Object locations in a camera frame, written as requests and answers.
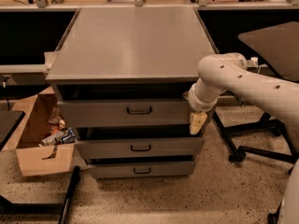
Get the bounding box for grey metal drawer cabinet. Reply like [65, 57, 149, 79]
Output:
[52, 7, 213, 166]

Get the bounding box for grey bottom drawer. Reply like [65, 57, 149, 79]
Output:
[88, 161, 195, 179]

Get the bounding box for black table leg frame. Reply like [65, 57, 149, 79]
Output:
[0, 166, 80, 224]

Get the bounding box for open cardboard box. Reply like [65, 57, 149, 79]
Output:
[4, 88, 76, 176]

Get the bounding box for grey middle drawer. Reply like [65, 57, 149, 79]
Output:
[75, 137, 204, 159]

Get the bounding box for black office chair base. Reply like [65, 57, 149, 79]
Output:
[212, 109, 299, 224]

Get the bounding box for grey top drawer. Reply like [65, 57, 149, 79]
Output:
[57, 97, 216, 129]

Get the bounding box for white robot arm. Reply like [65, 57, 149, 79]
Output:
[187, 53, 299, 224]

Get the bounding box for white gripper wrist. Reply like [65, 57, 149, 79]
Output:
[182, 83, 218, 135]

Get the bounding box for black table left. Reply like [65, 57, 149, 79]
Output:
[0, 110, 25, 151]

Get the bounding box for white cable with plug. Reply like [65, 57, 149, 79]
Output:
[249, 57, 263, 75]

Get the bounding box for grey workbench rail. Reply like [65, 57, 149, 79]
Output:
[0, 57, 200, 86]

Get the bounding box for black side table right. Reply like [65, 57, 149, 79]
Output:
[238, 21, 299, 82]

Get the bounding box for trash items in box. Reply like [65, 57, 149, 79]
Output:
[38, 106, 76, 147]

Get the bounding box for grey drawer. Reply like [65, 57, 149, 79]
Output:
[88, 161, 195, 179]
[75, 137, 204, 159]
[57, 97, 216, 129]

